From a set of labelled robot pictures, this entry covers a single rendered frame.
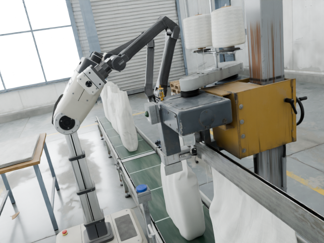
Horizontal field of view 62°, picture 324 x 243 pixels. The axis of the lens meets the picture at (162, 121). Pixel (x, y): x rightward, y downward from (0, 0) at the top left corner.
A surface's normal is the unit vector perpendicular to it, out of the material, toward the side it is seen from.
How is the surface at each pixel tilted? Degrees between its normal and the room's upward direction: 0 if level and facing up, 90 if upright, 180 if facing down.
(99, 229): 90
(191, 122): 90
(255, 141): 90
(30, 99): 90
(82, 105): 115
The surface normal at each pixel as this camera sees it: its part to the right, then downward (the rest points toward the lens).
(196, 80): 0.69, 0.11
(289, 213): -0.93, 0.24
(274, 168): 0.33, 0.23
